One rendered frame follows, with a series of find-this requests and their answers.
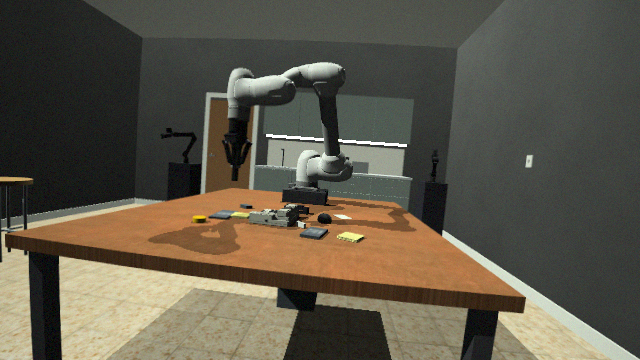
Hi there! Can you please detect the beige telephone handset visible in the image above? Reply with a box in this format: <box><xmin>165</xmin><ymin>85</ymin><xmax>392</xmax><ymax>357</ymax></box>
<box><xmin>277</xmin><ymin>204</ymin><xmax>297</xmax><ymax>217</ymax></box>

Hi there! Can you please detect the white desk phone body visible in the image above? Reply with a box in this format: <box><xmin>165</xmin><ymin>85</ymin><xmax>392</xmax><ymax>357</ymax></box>
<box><xmin>249</xmin><ymin>209</ymin><xmax>300</xmax><ymax>227</ymax></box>

